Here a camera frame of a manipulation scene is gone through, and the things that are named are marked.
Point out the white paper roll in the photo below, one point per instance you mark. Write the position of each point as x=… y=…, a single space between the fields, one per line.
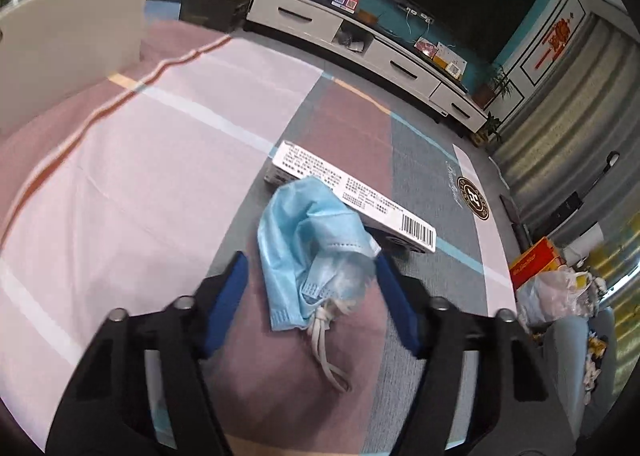
x=581 y=247

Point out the blue red qr sign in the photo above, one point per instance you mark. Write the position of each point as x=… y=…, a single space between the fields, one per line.
x=350 y=6

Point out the white plastic bag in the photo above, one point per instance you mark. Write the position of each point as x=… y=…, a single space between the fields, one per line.
x=553 y=295

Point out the clothes pile on sofa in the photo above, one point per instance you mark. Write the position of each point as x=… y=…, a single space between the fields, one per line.
x=596 y=349

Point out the striped pink grey blanket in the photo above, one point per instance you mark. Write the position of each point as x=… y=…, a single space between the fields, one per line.
x=133 y=190

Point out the light blue face mask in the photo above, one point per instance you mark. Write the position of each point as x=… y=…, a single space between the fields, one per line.
x=317 y=262

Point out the long white barcode box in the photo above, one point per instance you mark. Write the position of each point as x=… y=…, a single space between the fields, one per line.
x=290 y=161

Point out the white tv cabinet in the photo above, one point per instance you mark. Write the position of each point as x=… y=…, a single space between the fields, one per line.
x=329 y=28

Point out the red orange shopping bag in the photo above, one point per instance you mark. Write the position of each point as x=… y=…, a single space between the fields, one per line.
x=541 y=257

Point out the grey sofa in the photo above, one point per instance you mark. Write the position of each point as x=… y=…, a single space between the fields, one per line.
x=564 y=350

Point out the patterned window curtain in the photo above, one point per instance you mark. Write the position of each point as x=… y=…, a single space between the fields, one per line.
x=579 y=134

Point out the black upright vacuum cleaner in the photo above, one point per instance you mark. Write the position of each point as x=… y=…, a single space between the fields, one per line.
x=561 y=214

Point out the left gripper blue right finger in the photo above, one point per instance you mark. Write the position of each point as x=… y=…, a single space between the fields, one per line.
x=406 y=299

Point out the small floor potted plant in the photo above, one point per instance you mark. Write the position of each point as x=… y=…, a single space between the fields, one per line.
x=488 y=132

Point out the potted plant on cabinet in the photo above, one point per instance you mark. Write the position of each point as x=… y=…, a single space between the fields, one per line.
x=495 y=84

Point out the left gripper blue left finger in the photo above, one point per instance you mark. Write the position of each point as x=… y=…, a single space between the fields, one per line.
x=217 y=299

